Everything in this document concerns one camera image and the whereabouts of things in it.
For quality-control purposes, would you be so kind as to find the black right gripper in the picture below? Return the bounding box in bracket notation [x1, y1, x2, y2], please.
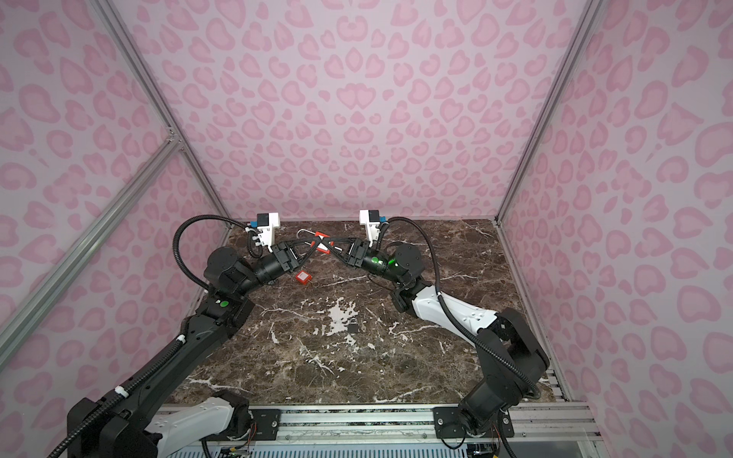
[325, 240, 408, 286]

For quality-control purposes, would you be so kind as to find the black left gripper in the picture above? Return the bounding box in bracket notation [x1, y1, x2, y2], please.
[236, 237, 321, 302]

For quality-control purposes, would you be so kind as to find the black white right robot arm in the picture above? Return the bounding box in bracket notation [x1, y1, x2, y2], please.
[328, 238, 550, 438]

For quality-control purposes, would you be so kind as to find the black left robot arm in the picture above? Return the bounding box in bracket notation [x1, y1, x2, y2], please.
[50, 239, 321, 457]

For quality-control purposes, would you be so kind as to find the red padlock far left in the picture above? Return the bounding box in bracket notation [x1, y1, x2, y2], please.
[296, 271, 312, 284]

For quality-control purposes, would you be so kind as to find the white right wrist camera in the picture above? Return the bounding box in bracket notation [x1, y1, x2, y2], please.
[359, 209, 387, 244]

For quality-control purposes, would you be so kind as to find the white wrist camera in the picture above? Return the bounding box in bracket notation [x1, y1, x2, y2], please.
[359, 209, 387, 244]
[246, 212, 281, 250]

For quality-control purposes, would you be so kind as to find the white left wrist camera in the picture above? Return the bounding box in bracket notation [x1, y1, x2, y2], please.
[246, 212, 281, 250]

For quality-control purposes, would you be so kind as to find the left black corrugated cable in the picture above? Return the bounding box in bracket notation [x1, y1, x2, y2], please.
[172, 214, 253, 290]

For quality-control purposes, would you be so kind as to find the black corrugated cable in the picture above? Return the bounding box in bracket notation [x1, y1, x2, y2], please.
[172, 214, 253, 290]
[383, 216, 542, 399]

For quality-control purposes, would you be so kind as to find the right black corrugated cable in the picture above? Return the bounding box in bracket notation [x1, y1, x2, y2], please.
[383, 216, 542, 399]

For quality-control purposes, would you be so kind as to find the left corner aluminium post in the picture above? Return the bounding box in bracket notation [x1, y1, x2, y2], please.
[89, 0, 231, 218]

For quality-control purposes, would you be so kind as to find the corner aluminium post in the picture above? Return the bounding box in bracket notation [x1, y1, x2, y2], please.
[494, 0, 611, 224]
[89, 0, 231, 218]

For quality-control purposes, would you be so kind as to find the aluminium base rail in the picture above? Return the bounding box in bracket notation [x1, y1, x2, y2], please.
[153, 400, 608, 457]

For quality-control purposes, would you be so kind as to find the diagonal aluminium frame bar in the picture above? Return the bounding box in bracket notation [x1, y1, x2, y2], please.
[1, 135, 181, 368]

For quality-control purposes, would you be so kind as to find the right corner aluminium post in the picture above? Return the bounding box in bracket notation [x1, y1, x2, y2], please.
[494, 0, 611, 224]

